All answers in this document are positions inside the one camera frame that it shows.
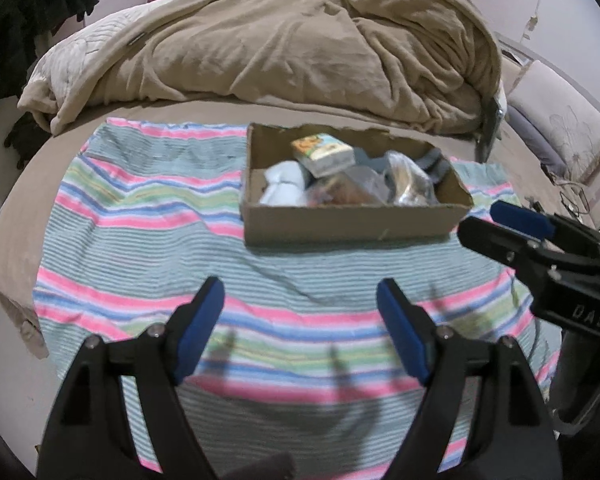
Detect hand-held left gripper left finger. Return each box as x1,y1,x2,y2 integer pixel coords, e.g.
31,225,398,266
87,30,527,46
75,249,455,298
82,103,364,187
37,276,226,480

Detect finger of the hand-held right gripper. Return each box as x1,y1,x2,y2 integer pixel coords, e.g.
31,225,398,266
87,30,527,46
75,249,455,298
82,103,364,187
457,216,561,281
490,200,600,257

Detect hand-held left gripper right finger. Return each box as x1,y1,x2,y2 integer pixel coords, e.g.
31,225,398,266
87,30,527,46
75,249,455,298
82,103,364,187
376,278,563,480

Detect dark sock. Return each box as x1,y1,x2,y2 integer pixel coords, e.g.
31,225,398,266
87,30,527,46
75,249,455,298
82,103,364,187
415,152,453,188

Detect cotton swab bag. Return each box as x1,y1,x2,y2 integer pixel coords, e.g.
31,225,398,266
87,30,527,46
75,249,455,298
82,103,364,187
387,150,441,207

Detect cardboard box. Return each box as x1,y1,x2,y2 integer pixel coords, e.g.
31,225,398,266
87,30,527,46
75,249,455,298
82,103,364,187
240,122,475,248

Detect clear plastic bag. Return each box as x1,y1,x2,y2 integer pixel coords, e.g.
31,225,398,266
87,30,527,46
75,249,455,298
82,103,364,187
307,165,391,207

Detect white socks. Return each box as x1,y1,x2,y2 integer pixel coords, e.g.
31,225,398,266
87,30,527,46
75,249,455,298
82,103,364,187
258,160,313,207

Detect yellow green small carton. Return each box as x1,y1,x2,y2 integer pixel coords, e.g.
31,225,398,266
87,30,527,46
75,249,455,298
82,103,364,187
290,132,356,178

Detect grey pillow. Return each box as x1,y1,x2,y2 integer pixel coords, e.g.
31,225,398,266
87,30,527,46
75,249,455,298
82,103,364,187
505,105,568,176

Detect striped cloth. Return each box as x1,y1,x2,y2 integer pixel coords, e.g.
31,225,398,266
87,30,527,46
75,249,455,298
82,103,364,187
32,117,563,480

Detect beige embroidered pillow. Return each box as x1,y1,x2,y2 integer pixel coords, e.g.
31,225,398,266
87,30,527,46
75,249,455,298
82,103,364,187
507,60,600,183

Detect bed with brown sheet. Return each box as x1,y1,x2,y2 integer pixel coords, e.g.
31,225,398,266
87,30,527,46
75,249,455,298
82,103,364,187
0,95,600,361

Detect beige fleece blanket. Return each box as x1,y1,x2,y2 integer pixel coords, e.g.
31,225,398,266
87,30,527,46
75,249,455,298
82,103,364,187
17,0,503,136

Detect white quilted duvet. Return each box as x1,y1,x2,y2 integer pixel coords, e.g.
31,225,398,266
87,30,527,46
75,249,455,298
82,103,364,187
25,7,153,106

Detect pile of black clothes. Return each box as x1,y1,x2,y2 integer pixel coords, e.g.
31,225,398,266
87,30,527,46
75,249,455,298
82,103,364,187
0,0,101,121

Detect metal bed bracket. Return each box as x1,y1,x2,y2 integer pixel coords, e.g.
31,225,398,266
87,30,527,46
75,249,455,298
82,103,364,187
475,95,506,163

